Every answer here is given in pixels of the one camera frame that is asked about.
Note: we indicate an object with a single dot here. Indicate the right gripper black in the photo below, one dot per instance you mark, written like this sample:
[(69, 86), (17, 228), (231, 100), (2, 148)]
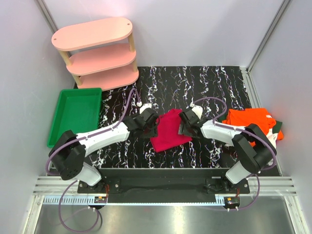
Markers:
[(182, 130)]

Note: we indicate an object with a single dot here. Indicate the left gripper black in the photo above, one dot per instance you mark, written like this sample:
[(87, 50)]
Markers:
[(153, 133)]

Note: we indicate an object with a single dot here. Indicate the red t-shirt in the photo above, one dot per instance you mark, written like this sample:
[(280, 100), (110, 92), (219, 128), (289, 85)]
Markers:
[(168, 136)]

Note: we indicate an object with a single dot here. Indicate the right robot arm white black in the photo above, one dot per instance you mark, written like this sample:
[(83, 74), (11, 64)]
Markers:
[(254, 150)]

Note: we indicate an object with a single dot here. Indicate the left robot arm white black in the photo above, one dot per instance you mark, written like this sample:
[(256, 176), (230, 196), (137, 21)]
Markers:
[(69, 153)]

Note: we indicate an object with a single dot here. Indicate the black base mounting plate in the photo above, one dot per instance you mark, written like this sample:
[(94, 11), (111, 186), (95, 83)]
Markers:
[(139, 186)]

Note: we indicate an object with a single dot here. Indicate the orange t-shirt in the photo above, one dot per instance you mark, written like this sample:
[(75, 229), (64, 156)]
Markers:
[(250, 116)]

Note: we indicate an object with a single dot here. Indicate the green plastic tray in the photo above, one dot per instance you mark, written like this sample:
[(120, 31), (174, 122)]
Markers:
[(77, 110)]

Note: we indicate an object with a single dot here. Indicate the pink three-tier shelf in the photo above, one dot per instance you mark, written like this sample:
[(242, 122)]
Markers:
[(99, 54)]

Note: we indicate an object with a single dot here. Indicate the dark green t-shirt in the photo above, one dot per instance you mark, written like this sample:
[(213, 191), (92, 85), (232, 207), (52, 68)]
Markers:
[(277, 127)]

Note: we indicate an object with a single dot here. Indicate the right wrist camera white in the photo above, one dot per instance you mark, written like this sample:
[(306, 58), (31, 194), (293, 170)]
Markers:
[(198, 110)]

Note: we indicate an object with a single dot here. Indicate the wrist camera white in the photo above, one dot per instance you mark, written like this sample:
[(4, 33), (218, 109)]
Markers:
[(143, 107), (198, 110)]

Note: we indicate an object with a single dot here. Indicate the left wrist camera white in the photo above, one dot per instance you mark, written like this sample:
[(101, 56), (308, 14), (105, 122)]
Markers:
[(143, 107)]

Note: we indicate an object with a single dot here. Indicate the aluminium frame rail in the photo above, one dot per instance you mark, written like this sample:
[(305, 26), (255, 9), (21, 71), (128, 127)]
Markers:
[(269, 185)]

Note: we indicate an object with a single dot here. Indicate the white slotted cable duct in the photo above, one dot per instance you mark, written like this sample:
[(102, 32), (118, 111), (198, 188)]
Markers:
[(75, 200)]

